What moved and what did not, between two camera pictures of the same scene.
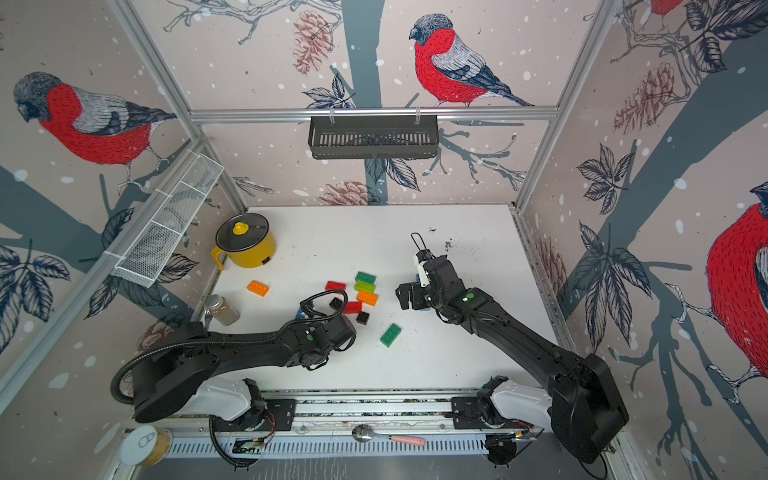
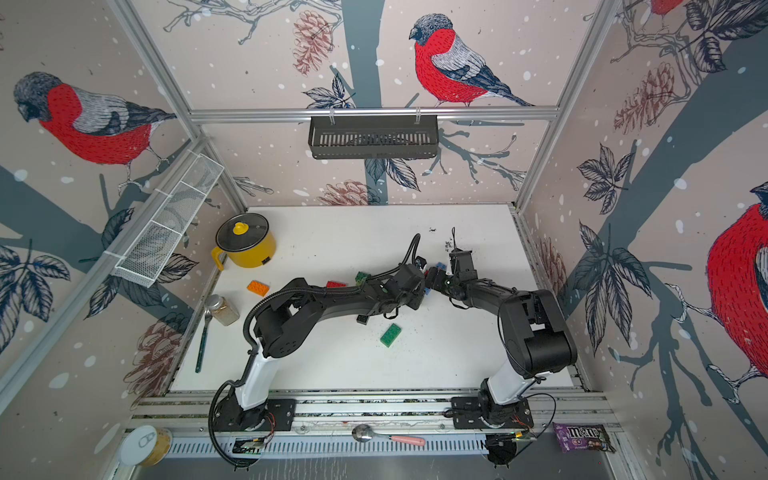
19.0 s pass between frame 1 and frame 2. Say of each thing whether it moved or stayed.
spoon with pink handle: stayed
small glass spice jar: stayed
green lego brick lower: stayed
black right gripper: moved
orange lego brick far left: stayed
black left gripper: moved
